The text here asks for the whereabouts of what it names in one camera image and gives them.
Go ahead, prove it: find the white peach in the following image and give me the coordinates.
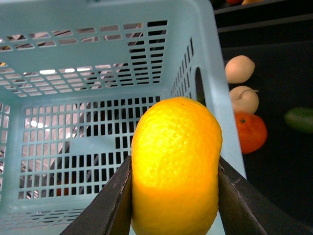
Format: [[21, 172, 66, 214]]
[[229, 86, 259, 114], [225, 55, 255, 84]]

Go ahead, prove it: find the large orange left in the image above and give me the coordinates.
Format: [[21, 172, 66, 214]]
[[235, 112, 268, 154]]

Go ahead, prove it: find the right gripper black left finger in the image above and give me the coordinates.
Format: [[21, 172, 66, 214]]
[[61, 156, 132, 235]]

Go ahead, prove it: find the white peach upper left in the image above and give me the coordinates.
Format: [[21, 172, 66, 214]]
[[225, 55, 255, 84]]

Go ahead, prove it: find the dark green lime left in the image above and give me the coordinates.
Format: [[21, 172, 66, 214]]
[[284, 107, 313, 134]]

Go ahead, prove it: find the yellow lemon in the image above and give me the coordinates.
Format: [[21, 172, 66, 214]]
[[131, 97, 222, 235]]

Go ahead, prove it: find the black metal shelf frame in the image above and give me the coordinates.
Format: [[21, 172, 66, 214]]
[[212, 0, 313, 49]]

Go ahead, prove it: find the white peach lower left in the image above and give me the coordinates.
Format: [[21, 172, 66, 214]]
[[229, 86, 259, 114]]

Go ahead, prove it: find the light blue shopping basket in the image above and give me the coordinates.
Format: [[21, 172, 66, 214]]
[[0, 0, 246, 235]]

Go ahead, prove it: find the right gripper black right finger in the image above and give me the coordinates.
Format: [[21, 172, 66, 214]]
[[219, 158, 312, 235]]

